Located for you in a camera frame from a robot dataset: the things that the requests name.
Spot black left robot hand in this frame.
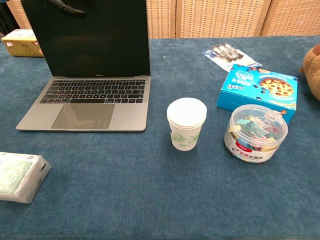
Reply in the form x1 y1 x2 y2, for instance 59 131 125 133
47 0 87 18

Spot grey laptop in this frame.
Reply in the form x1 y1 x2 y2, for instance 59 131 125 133
15 0 152 133

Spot woven wicker screen panel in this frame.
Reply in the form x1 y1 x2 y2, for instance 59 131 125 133
145 0 177 40
175 0 272 39
5 0 33 31
260 0 320 38

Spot yellow cardboard box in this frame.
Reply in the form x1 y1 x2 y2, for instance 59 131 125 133
1 29 45 58

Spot stacked white leaf-print paper cups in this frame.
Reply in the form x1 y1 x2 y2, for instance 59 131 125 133
166 97 208 152

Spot plastic-wrapped green tissue pack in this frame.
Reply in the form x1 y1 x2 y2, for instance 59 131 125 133
0 151 52 204

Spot blue-green tablecloth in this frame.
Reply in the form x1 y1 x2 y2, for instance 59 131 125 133
0 35 320 240

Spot blue cookie box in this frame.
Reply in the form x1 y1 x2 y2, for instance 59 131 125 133
215 63 299 124

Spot clear tub of binder clips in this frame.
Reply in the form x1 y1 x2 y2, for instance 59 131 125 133
224 104 289 164

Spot brown plush toy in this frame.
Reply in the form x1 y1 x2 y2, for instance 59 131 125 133
299 43 320 104

